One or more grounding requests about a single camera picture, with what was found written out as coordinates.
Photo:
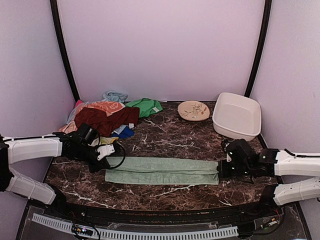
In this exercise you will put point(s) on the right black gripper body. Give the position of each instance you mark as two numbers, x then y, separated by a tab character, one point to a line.
240	169

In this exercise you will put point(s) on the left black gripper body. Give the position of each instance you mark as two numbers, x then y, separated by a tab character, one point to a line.
84	154

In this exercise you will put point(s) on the mint green panda towel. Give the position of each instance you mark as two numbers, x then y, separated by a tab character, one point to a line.
163	171

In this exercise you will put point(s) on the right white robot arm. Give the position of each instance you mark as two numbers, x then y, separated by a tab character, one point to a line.
273	162

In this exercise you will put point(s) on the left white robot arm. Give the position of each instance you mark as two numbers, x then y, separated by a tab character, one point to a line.
14	150

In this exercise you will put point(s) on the white yellow patterned towel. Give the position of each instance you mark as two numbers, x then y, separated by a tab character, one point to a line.
107	140

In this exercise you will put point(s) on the dark red towel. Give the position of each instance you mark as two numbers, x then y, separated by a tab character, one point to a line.
104	124

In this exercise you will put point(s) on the white plastic tub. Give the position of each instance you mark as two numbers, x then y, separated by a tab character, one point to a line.
237	117

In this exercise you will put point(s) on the orange pink patterned towel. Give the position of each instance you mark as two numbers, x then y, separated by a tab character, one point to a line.
109	107

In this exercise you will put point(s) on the royal blue towel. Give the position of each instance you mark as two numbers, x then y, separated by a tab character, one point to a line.
126	133

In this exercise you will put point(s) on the light blue towel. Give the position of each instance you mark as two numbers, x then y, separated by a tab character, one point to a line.
113	96

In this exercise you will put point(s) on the beige bird ceramic plate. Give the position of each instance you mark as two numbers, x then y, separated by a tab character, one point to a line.
194	111

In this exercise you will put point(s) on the bright green towel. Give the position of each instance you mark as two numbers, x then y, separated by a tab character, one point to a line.
146	106

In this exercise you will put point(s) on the small green circuit board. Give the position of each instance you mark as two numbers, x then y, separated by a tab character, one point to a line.
81	230

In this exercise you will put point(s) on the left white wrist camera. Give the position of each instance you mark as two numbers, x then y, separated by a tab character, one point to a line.
105	150

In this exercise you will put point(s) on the black front table rail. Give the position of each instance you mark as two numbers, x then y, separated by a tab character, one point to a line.
102	216

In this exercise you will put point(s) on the white slotted cable duct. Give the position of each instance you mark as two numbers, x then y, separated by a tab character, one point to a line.
119	231

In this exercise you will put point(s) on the left black frame post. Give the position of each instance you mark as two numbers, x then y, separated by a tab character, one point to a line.
63	50

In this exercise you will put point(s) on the black frame post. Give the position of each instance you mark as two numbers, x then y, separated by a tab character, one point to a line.
259	48
63	50

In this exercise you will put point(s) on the right black frame post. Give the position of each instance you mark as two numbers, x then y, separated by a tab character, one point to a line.
259	48

